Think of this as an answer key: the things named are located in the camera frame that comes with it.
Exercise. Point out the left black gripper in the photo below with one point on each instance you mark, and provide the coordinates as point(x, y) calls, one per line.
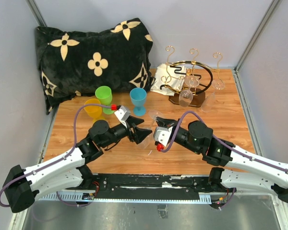
point(138, 135)

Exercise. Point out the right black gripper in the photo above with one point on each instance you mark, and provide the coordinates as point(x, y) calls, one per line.
point(166, 122)

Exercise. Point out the short clear wine glass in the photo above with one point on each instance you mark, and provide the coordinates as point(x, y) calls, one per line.
point(186, 95)

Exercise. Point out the gold and black wine glass rack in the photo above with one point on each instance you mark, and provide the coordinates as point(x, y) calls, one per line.
point(201, 88)

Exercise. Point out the tall clear champagne flute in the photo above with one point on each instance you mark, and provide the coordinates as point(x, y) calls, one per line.
point(209, 101)

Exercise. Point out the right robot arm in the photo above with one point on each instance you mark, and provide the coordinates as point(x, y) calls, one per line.
point(233, 167)

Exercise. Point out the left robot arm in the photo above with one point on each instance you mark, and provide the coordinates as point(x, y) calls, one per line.
point(23, 186)

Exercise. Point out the blue plastic goblet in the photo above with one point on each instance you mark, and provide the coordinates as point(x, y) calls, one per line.
point(138, 98)

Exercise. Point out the yellow plastic goblet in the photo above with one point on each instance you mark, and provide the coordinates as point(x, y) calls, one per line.
point(95, 112)

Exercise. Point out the folded cream cloth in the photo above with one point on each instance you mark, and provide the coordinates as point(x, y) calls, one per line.
point(165, 75)

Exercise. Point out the green plastic goblet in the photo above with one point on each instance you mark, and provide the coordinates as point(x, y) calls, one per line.
point(104, 95)

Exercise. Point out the black floral plush pillow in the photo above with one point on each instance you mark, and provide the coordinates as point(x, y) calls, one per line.
point(76, 63)

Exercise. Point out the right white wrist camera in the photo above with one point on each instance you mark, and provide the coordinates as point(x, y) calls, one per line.
point(161, 137)

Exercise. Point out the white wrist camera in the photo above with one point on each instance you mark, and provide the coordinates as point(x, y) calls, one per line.
point(122, 114)
point(161, 137)

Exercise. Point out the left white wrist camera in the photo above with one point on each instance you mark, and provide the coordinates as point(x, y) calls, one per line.
point(122, 114)

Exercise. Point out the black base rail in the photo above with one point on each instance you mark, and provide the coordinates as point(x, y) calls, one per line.
point(148, 188)

